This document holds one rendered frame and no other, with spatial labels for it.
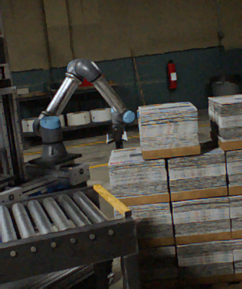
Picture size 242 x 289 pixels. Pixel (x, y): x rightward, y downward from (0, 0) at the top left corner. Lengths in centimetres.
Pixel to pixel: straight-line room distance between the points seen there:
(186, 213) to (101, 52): 691
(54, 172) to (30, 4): 645
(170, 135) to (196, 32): 758
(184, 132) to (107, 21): 698
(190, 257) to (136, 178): 50
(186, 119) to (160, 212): 49
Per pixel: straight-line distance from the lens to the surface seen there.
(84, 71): 289
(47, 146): 280
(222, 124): 244
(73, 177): 269
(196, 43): 989
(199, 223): 254
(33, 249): 162
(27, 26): 897
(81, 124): 845
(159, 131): 239
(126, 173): 244
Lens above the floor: 135
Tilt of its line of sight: 9 degrees down
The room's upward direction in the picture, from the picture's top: 6 degrees counter-clockwise
